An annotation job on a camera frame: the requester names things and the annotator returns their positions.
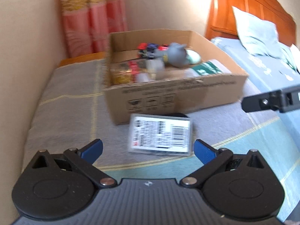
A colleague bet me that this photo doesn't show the white green medical bottle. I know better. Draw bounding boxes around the white green medical bottle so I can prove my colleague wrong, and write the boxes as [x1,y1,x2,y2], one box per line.
[184,59,231,77]

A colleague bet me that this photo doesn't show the light blue pillow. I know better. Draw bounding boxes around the light blue pillow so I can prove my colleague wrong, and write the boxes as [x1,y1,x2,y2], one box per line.
[232,6,300,59]

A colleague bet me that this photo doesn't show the mint green round case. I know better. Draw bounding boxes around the mint green round case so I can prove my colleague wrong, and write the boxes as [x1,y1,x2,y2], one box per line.
[186,49,201,65]

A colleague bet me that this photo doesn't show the black digital clock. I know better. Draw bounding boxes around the black digital clock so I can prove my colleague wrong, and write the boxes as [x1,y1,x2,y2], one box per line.
[164,113,188,118]

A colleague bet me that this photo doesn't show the orange wooden headboard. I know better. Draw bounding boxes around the orange wooden headboard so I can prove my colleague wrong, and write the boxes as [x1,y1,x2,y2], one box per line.
[205,0,296,46]

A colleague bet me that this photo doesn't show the red toy train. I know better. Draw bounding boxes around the red toy train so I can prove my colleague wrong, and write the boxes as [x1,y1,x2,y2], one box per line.
[158,44,169,51]

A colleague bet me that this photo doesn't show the clear bottle yellow capsules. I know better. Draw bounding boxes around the clear bottle yellow capsules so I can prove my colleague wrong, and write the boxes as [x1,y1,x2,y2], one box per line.
[110,60,140,85]

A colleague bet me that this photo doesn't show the white labelled card box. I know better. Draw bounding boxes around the white labelled card box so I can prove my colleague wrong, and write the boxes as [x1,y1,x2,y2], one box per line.
[128,114,193,156]

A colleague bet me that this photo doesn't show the black cube toy red buttons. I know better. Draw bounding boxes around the black cube toy red buttons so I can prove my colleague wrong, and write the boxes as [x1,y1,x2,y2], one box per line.
[137,43,161,59]

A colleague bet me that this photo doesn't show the pink patterned curtain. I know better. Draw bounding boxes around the pink patterned curtain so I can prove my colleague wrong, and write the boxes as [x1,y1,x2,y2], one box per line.
[60,0,127,57]

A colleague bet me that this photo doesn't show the blue floral bed sheet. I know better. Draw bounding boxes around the blue floral bed sheet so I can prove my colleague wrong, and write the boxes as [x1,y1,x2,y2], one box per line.
[212,37,299,224]

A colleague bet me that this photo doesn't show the clear plastic jar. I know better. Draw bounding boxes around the clear plastic jar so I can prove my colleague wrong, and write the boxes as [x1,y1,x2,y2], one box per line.
[135,59,165,83]

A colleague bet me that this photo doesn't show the grey cartoon mouse figure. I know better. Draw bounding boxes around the grey cartoon mouse figure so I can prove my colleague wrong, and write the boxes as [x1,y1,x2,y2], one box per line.
[154,43,189,68]

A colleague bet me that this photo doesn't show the open cardboard box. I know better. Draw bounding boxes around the open cardboard box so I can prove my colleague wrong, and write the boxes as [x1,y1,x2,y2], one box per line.
[102,29,249,125]

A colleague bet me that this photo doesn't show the grey green checked blanket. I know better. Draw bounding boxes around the grey green checked blanket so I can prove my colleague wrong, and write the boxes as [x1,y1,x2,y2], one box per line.
[22,58,293,183]

